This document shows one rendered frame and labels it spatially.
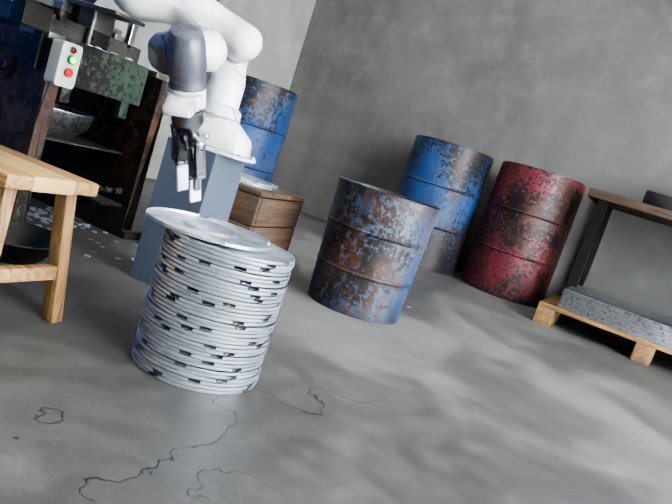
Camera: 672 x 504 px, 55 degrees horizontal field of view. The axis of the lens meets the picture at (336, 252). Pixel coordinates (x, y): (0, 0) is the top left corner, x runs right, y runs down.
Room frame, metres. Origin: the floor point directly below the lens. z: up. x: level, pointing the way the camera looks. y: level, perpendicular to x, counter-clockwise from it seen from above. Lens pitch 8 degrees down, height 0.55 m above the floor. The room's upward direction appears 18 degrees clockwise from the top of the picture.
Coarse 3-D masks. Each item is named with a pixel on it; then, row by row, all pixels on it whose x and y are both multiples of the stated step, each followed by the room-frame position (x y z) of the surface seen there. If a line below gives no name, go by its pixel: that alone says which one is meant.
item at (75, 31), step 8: (0, 0) 2.16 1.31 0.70; (8, 0) 2.15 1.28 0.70; (0, 8) 2.16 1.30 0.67; (8, 8) 2.14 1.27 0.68; (0, 16) 2.16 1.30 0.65; (8, 16) 2.14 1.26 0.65; (56, 16) 2.16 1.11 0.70; (56, 24) 2.14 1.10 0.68; (64, 24) 2.17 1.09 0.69; (72, 24) 2.19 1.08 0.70; (56, 32) 2.15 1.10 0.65; (64, 32) 2.17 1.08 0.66; (72, 32) 2.20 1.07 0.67; (80, 32) 2.23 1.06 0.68; (80, 40) 2.24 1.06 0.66; (112, 40) 2.36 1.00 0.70; (112, 48) 2.36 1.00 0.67; (120, 48) 2.40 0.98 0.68; (128, 48) 2.44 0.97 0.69; (136, 48) 2.46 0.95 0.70; (120, 56) 2.41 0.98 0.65; (128, 56) 2.44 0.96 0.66; (136, 56) 2.47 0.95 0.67
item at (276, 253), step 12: (168, 228) 1.34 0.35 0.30; (192, 240) 1.29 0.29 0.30; (228, 252) 1.26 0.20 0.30; (240, 252) 1.33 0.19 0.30; (252, 252) 1.37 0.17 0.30; (264, 252) 1.42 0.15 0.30; (276, 252) 1.47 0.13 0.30; (288, 252) 1.48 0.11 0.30; (276, 264) 1.32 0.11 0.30; (288, 264) 1.36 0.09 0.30
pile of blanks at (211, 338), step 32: (160, 256) 1.34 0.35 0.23; (192, 256) 1.30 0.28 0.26; (224, 256) 1.26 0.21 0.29; (160, 288) 1.30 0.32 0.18; (192, 288) 1.29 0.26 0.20; (224, 288) 1.27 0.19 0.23; (256, 288) 1.31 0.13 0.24; (160, 320) 1.29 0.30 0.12; (192, 320) 1.26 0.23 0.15; (224, 320) 1.27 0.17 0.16; (256, 320) 1.31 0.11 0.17; (160, 352) 1.27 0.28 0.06; (192, 352) 1.26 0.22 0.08; (224, 352) 1.30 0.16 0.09; (256, 352) 1.34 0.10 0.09; (192, 384) 1.26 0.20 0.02; (224, 384) 1.29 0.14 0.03
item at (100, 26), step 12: (72, 0) 2.25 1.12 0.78; (84, 12) 2.25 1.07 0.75; (96, 12) 2.23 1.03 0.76; (108, 12) 2.18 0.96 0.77; (120, 12) 2.17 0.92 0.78; (84, 24) 2.24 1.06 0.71; (96, 24) 2.24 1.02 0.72; (108, 24) 2.29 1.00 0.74; (144, 24) 2.28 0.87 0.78; (84, 36) 2.24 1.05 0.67; (96, 36) 2.25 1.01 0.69; (108, 36) 2.30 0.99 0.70; (108, 48) 2.32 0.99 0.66
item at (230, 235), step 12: (156, 216) 1.38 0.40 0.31; (168, 216) 1.43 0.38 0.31; (180, 216) 1.48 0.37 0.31; (192, 216) 1.54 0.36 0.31; (180, 228) 1.33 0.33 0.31; (192, 228) 1.38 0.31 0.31; (204, 228) 1.39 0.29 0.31; (216, 228) 1.44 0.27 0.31; (228, 228) 1.53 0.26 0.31; (240, 228) 1.57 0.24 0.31; (204, 240) 1.30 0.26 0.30; (216, 240) 1.33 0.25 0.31; (228, 240) 1.37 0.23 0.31; (240, 240) 1.42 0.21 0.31; (252, 240) 1.47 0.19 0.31; (264, 240) 1.52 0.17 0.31
